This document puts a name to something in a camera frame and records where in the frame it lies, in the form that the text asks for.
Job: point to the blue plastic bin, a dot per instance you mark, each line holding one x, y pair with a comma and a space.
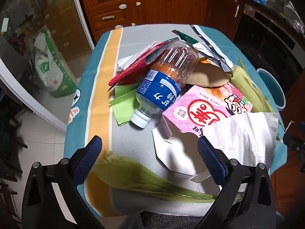
269, 85

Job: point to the green and white sack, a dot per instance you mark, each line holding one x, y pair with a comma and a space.
52, 71

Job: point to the red snack packet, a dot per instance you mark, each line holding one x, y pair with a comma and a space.
133, 69

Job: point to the glass sliding door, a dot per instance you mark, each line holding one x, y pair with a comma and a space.
62, 16

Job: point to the pink snack box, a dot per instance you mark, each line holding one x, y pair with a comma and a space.
190, 109

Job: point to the black built-in oven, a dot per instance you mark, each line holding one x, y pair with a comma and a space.
266, 43

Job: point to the wooden cabinet with drawers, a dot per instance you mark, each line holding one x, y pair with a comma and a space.
152, 4

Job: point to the green paper sheet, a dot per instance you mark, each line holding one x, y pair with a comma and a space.
121, 107

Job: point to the pale green corn husk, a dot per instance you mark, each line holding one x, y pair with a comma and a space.
133, 174
247, 83

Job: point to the white paper tissue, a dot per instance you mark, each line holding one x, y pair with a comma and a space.
245, 138

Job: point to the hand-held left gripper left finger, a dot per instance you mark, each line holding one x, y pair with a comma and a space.
88, 157

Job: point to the silver foil wrapper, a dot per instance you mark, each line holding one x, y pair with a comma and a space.
214, 57

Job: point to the teal and grey tablecloth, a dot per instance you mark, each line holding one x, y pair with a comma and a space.
133, 138

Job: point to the tan round bun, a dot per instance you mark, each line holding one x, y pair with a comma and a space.
207, 75

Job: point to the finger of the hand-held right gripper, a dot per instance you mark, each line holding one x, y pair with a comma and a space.
294, 142

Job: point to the clear plastic bottle blue label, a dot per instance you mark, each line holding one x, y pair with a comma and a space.
159, 88

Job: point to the person's grey trousers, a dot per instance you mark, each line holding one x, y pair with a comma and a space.
171, 221

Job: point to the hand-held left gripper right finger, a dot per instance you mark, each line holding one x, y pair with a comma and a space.
212, 162

